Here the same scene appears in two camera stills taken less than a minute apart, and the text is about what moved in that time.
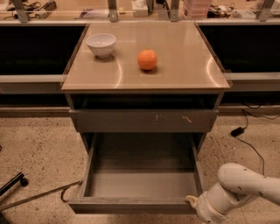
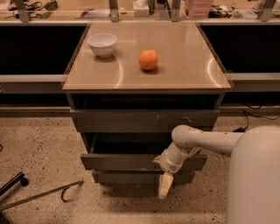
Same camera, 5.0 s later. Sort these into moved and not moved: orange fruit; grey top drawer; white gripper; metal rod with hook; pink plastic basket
Moved: white gripper
Not moved: orange fruit; metal rod with hook; pink plastic basket; grey top drawer
